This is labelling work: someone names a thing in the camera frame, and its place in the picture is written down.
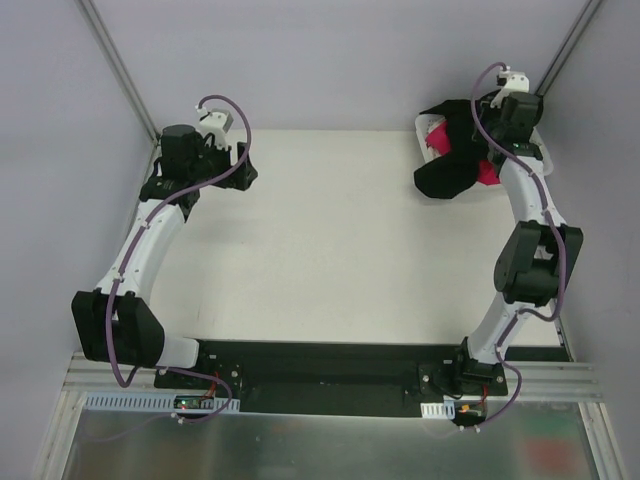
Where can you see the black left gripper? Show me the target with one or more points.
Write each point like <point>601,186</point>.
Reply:
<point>242,170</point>

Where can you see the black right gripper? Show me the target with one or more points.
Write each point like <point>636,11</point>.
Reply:
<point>484,138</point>

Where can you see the black daisy print t-shirt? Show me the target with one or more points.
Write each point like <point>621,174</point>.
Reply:
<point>451,174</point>

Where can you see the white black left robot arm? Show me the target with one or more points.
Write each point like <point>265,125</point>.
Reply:
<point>114,321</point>

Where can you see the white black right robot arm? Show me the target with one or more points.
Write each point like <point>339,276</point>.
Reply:
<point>533,269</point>

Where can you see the pink t-shirt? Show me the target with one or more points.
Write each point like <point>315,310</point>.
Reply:
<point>487,172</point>

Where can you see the white plastic basket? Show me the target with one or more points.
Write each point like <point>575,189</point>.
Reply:
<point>424,121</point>

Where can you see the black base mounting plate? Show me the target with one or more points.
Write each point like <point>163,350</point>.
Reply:
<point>334,379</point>

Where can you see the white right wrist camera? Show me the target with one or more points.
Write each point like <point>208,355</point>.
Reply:
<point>509,81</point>

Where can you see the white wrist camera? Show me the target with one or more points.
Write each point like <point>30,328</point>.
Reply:
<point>214,124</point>
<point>509,81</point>

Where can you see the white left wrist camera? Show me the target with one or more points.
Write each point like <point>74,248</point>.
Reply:
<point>214,124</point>

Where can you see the right aluminium frame post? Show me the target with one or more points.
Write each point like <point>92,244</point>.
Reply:
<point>578,28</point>

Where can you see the aluminium frame post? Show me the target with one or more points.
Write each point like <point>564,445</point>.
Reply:
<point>104,40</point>
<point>578,28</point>

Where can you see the left aluminium frame post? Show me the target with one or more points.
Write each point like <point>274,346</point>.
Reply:
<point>104,40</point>

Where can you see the white left cable duct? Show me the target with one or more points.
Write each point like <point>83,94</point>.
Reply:
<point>159,403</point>

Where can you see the white cable duct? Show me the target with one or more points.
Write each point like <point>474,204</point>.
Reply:
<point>438,410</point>
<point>159,403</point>

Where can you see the front aluminium rail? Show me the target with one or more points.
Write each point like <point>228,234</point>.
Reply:
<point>542,381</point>

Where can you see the white right cable duct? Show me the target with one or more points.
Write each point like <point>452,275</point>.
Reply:
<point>438,410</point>

